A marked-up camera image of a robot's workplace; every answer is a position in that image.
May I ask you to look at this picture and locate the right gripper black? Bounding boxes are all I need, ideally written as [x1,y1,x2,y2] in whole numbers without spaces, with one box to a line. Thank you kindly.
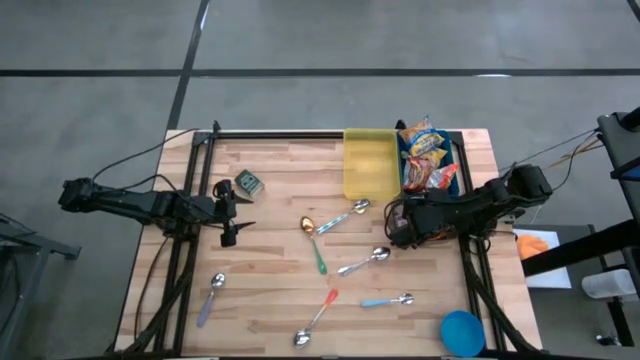
[383,197,444,250]

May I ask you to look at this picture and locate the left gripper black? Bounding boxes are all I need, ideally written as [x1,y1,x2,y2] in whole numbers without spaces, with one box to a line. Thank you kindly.
[202,179,257,248]

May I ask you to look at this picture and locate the orange red snack bag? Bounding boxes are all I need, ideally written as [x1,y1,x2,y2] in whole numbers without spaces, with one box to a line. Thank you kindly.
[401,155,432,192]

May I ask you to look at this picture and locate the orange silver snack bag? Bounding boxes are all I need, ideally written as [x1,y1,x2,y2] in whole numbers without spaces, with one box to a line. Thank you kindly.
[425,163,460,191]

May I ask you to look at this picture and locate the blue yellow snack bag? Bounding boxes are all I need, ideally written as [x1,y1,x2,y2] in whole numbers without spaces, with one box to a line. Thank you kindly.
[398,116,446,157]

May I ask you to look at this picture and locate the plain silver metal spoon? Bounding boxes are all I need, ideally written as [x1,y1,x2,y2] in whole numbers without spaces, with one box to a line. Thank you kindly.
[336,246,392,277]

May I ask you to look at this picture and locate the yellow plastic bin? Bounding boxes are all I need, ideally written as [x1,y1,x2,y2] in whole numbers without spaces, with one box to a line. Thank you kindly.
[342,128,403,202]

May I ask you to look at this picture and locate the teal blue plastic bin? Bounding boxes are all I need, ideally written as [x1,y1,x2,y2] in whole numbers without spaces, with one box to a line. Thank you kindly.
[396,128,460,197]

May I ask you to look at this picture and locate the orange soft object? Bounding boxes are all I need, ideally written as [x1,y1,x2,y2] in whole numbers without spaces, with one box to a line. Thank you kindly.
[516,233,550,261]

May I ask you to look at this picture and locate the blue round lid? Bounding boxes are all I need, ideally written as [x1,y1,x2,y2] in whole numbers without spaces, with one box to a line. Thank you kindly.
[439,309,487,358]

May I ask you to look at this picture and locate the white paper sheet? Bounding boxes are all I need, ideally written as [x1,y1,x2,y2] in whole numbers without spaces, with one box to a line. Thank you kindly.
[512,228,573,290]

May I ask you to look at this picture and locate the dark grey metal stand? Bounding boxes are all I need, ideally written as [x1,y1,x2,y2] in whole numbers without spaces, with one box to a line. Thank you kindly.
[0,212,82,360]

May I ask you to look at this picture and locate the white plastic roll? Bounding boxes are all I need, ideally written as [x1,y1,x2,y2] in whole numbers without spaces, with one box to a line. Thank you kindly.
[580,268,639,300]

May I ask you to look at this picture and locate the black metal stand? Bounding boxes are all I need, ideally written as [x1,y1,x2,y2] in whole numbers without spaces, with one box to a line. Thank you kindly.
[519,105,640,346]

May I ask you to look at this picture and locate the spoon blue white checked handle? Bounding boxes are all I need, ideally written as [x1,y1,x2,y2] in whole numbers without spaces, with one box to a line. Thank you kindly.
[316,198,372,236]

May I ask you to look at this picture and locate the gold spoon green handle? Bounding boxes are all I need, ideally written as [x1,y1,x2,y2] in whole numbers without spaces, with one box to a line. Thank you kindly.
[299,215,329,276]

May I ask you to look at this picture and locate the spoon purple handle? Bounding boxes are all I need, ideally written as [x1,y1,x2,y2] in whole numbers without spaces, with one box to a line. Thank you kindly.
[196,272,227,329]

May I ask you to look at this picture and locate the spoon light blue handle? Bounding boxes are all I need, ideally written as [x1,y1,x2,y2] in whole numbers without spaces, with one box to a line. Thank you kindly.
[360,293,415,308]

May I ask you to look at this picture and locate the black aluminium table frame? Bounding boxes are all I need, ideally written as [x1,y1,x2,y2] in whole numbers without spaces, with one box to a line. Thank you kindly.
[102,119,546,360]

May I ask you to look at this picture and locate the brown cable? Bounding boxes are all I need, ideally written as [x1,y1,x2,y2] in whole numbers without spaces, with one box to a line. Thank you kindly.
[133,237,170,327]

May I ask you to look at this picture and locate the black cable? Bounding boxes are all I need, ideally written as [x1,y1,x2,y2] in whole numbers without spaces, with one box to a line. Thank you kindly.
[91,127,201,185]

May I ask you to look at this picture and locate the spoon orange handle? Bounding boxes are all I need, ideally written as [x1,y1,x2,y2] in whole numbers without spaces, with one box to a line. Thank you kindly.
[293,288,340,348]

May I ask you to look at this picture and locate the black and yellow cables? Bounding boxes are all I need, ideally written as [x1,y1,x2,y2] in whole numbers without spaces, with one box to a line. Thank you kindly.
[498,127,601,194]

